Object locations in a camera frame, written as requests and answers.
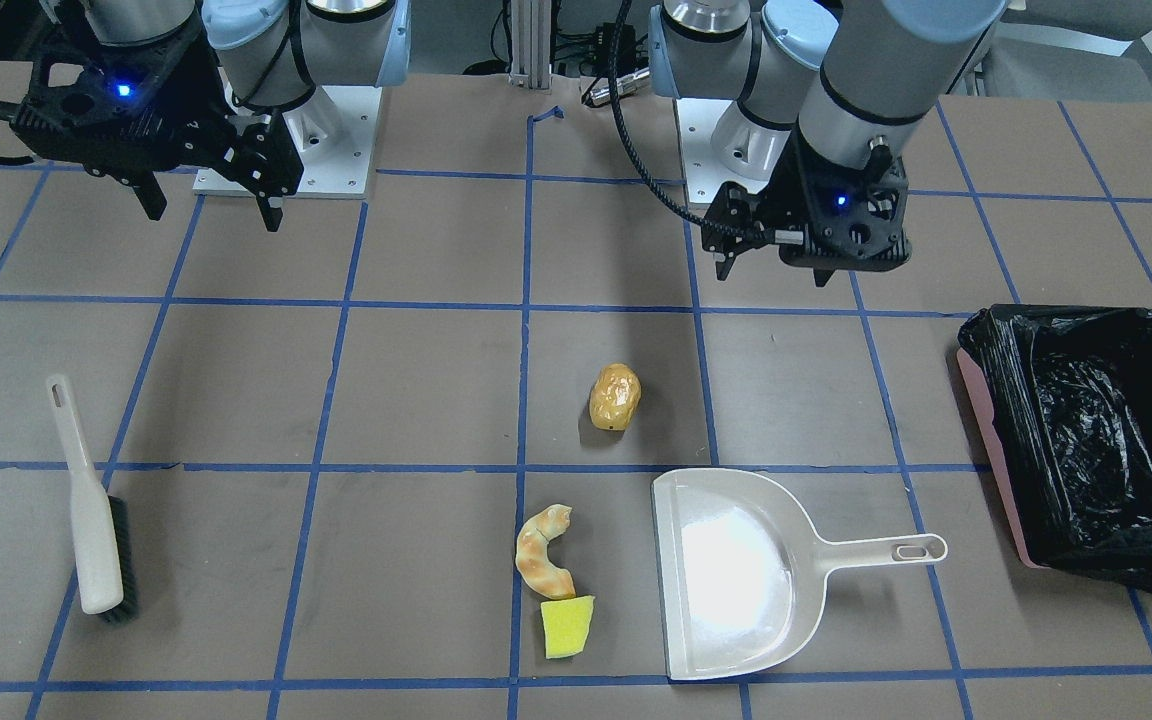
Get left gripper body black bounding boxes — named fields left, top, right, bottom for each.
left=702, top=135, right=914, bottom=287

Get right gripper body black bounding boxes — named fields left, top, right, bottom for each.
left=10, top=40, right=303, bottom=197

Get beige plastic dustpan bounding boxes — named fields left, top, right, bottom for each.
left=652, top=468, right=948, bottom=682

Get beige hand brush black bristles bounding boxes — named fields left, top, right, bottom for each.
left=46, top=374, right=141, bottom=626

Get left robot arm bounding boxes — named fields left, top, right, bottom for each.
left=647, top=1, right=1007, bottom=287

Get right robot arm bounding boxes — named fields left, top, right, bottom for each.
left=6, top=1, right=410, bottom=232

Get bin with black bag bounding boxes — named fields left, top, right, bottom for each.
left=957, top=304, right=1152, bottom=594

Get yellow potato toy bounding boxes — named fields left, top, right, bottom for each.
left=588, top=363, right=643, bottom=432

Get croissant bread toy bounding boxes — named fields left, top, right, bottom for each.
left=515, top=503, right=576, bottom=600

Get yellow sponge piece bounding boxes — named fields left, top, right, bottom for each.
left=540, top=594, right=596, bottom=660

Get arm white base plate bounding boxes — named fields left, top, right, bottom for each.
left=675, top=97, right=803, bottom=206
left=285, top=85, right=382, bottom=200

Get aluminium frame post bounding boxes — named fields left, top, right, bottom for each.
left=506, top=0, right=556, bottom=94

